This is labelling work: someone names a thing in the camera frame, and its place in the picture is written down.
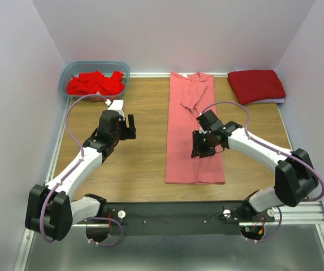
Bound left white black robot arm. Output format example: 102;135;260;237
25;110;136;242

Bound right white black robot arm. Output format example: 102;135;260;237
191;110;319;222

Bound dark red folded t-shirt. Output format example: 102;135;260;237
227;69;287;106

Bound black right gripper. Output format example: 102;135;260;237
191;129;216;158

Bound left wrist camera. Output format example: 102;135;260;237
105;99;124;117

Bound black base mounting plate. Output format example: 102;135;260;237
74;199;275;237

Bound pink t-shirt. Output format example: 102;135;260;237
166;72;226;184

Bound bright red crumpled t-shirts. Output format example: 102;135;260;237
66;71;126;96

